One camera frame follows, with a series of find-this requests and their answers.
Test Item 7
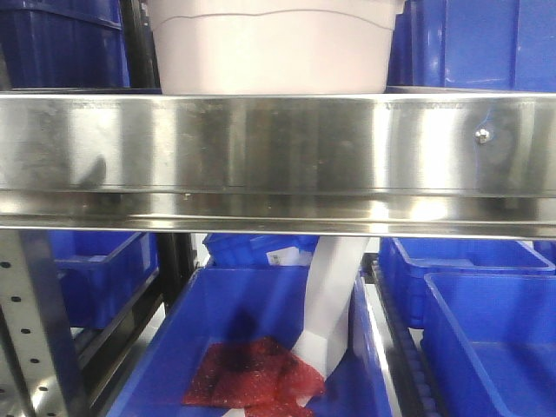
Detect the white plastic storage bin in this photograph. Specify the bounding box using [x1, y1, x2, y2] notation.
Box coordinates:
[148, 1, 405, 95]

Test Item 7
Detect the blue bin rear centre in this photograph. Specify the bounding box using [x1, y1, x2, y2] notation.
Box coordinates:
[203, 233, 319, 268]

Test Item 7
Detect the blue bin centre lower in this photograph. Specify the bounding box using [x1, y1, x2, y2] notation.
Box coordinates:
[108, 267, 393, 416]

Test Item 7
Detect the blue bin right rear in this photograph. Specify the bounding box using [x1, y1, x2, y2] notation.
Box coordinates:
[378, 237, 555, 329]

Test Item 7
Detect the blue bin left lower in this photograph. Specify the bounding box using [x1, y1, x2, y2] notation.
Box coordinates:
[48, 230, 158, 329]

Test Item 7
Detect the blue bin right front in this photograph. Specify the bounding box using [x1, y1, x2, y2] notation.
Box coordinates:
[421, 273, 555, 416]

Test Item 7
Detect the blue bin upper right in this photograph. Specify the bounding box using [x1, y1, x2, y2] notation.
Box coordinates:
[387, 1, 555, 92]

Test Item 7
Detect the dark blue bin upper left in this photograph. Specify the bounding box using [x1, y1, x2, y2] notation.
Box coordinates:
[1, 1, 129, 89]

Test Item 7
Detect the perforated steel shelf upright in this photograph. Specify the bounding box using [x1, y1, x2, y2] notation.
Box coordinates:
[1, 230, 89, 416]

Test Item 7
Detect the white paper strip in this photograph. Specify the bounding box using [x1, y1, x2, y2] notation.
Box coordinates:
[292, 236, 369, 378]

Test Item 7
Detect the red bubble wrap bag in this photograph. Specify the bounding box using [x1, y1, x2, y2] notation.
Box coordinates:
[182, 337, 325, 416]

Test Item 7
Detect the black shelf post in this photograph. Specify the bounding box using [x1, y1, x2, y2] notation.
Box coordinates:
[156, 232, 196, 312]

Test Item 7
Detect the stainless steel shelf rail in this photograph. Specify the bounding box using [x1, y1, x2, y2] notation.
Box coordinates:
[1, 87, 555, 239]

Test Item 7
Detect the black roller track rail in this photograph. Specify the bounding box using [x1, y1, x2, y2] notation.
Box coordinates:
[362, 253, 439, 416]

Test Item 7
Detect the shelf rail bolt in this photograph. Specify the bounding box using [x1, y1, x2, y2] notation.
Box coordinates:
[474, 128, 492, 144]

